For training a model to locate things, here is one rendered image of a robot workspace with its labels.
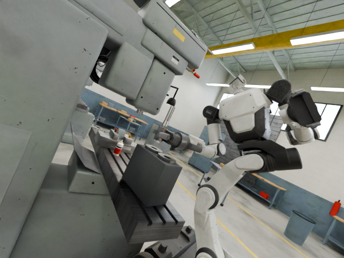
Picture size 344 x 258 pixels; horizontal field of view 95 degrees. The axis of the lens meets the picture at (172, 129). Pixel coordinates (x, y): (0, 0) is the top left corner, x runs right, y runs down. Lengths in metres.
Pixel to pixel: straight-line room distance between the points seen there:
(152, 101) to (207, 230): 0.85
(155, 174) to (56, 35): 0.64
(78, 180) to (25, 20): 0.69
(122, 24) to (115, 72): 0.23
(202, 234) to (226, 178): 0.36
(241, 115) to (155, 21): 0.71
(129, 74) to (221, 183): 0.83
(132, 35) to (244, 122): 0.78
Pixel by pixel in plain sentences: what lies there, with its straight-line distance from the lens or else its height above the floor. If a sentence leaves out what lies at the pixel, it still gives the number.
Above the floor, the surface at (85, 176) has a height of 0.86.
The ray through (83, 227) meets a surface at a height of 0.55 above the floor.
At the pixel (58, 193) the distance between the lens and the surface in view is 1.03.
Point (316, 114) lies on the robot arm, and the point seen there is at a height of 1.52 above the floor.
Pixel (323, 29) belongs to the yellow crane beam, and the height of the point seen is 4.97.
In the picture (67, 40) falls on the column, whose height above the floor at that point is 1.43.
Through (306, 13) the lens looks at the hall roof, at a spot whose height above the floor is 6.20.
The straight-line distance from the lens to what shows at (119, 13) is 0.99.
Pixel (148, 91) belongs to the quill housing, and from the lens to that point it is 1.01.
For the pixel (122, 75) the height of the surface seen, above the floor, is 1.43.
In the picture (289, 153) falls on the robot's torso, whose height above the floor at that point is 1.43.
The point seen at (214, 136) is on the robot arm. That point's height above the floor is 1.36.
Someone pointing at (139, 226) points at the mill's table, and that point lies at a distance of 0.63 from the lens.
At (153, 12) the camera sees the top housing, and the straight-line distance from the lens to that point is 1.04.
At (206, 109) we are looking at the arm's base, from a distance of 1.18.
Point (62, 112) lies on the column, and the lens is 0.80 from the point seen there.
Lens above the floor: 1.30
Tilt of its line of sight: 1 degrees down
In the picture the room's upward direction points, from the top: 25 degrees clockwise
